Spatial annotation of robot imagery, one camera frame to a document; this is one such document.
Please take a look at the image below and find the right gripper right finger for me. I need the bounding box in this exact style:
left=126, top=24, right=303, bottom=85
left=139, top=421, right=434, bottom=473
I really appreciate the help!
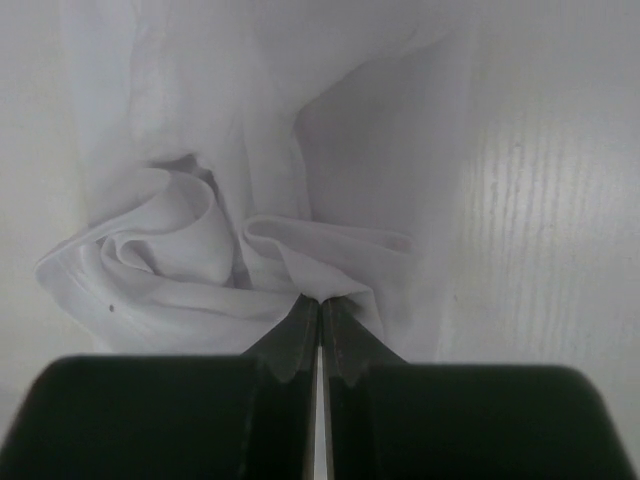
left=321, top=298, right=630, bottom=479

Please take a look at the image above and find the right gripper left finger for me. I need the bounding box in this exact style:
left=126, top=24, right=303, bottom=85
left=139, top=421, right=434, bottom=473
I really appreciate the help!
left=1, top=297, right=320, bottom=479

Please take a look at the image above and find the white t shirt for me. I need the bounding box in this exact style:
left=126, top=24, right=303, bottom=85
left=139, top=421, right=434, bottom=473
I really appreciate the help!
left=35, top=1, right=478, bottom=361

